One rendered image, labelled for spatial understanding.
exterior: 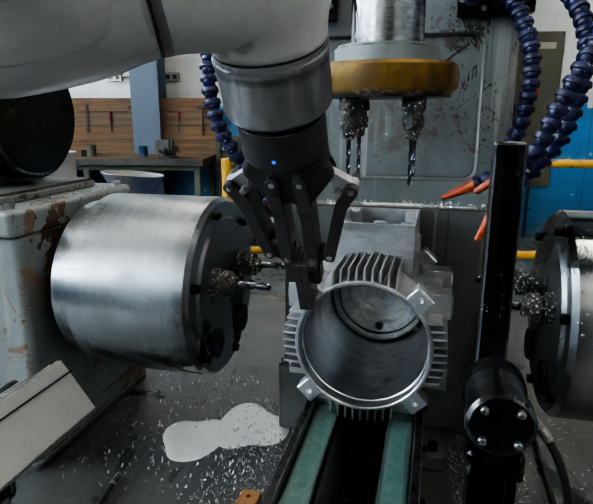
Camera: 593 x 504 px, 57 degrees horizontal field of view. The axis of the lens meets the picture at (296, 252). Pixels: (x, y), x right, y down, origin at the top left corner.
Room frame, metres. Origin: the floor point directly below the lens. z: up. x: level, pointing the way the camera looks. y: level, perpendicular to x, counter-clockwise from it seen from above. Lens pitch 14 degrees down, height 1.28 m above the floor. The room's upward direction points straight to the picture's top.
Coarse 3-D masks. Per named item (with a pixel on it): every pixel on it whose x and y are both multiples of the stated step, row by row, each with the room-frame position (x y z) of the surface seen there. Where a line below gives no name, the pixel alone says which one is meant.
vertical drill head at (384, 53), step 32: (352, 0) 0.72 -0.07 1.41; (384, 0) 0.68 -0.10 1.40; (416, 0) 0.69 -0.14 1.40; (352, 32) 0.72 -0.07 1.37; (384, 32) 0.68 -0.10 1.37; (416, 32) 0.69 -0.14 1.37; (352, 64) 0.65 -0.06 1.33; (384, 64) 0.64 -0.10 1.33; (416, 64) 0.64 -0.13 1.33; (448, 64) 0.66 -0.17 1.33; (352, 96) 0.66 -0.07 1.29; (384, 96) 0.65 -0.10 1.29; (416, 96) 0.65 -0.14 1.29; (448, 96) 0.69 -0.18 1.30; (352, 128) 0.68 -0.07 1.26; (416, 128) 0.66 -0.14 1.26
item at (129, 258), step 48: (96, 240) 0.68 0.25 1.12; (144, 240) 0.66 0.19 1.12; (192, 240) 0.65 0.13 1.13; (240, 240) 0.79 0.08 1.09; (96, 288) 0.65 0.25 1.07; (144, 288) 0.63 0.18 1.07; (192, 288) 0.63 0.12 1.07; (96, 336) 0.66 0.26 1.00; (144, 336) 0.64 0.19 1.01; (192, 336) 0.63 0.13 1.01; (240, 336) 0.80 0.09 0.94
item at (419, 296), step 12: (420, 252) 0.75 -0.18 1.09; (432, 264) 0.74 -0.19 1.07; (420, 288) 0.57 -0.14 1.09; (408, 300) 0.57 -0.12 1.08; (420, 300) 0.57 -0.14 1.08; (432, 300) 0.56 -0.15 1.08; (420, 312) 0.57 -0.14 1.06; (300, 384) 0.60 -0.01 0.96; (312, 384) 0.60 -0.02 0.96; (312, 396) 0.60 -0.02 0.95; (420, 396) 0.56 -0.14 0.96; (408, 408) 0.57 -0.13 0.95; (420, 408) 0.56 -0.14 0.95
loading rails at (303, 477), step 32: (320, 416) 0.60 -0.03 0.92; (416, 416) 0.58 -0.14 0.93; (288, 448) 0.52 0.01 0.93; (320, 448) 0.53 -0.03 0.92; (352, 448) 0.67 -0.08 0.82; (384, 448) 0.53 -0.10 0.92; (416, 448) 0.52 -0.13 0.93; (288, 480) 0.48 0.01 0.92; (320, 480) 0.50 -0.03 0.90; (384, 480) 0.48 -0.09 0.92; (416, 480) 0.46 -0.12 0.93
